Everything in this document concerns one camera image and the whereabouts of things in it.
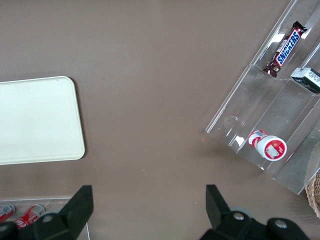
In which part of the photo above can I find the small wicker basket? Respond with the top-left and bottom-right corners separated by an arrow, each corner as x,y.
305,171 -> 320,218

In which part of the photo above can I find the clear acrylic stepped display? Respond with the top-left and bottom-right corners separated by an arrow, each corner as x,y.
204,0 -> 320,196

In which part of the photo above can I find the red cola bottle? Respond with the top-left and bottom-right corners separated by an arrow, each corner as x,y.
15,204 -> 46,230
0,202 -> 16,224

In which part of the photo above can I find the black white snack box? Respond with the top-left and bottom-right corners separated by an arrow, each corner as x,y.
289,66 -> 320,95

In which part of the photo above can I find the red white yogurt drink bottle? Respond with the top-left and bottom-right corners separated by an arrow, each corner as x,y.
247,129 -> 288,162

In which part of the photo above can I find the clear acrylic bottle rack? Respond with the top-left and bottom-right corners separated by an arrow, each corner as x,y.
0,196 -> 91,240

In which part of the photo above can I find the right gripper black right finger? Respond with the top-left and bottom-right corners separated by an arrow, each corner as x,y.
199,184 -> 311,240

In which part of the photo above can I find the cream rectangular tray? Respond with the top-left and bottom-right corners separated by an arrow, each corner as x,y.
0,75 -> 86,166

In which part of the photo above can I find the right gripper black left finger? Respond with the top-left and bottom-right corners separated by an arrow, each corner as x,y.
0,184 -> 95,240

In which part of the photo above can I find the Snickers chocolate bar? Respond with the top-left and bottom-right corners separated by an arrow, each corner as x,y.
262,20 -> 308,79

